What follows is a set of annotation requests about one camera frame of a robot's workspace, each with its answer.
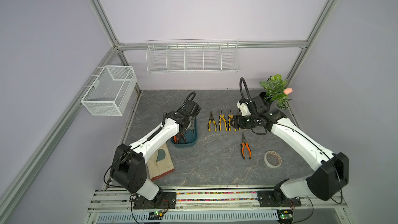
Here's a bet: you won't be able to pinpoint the green artificial plant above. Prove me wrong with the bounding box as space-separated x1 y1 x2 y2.
259 74 291 110

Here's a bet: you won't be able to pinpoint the yellow black combination pliers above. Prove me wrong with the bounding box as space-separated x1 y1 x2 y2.
228 110 236 131

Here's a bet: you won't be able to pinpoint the white wire basket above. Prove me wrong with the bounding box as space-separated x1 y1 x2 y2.
81 65 137 116

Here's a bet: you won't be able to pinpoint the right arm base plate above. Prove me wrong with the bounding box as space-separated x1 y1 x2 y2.
257 190 302 208

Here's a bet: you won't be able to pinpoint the yellow needle nose pliers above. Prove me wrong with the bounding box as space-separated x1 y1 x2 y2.
207 111 217 132

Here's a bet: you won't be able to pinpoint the large yellow combination pliers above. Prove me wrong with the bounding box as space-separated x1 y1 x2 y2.
219 110 228 131

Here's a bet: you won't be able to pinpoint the white tape roll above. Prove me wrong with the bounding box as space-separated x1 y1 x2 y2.
264 150 282 169

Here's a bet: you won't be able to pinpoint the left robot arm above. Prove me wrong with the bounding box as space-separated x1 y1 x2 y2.
109 100 201 205

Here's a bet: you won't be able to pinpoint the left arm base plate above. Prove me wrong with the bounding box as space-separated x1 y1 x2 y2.
133 192 177 209

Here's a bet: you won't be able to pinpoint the beige work glove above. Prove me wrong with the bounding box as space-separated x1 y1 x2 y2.
147 143 175 181

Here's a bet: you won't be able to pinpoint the teal plastic storage box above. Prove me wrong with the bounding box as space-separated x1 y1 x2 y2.
169 117 198 148

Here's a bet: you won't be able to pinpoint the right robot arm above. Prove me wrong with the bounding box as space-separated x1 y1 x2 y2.
231 96 349 201

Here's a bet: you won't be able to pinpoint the white wire wall shelf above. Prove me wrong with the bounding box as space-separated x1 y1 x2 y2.
146 39 240 73

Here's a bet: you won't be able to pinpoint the orange needle nose pliers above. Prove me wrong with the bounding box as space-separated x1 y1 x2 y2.
240 133 252 160

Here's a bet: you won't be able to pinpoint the pink tulip flower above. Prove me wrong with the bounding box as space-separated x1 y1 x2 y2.
283 88 293 95

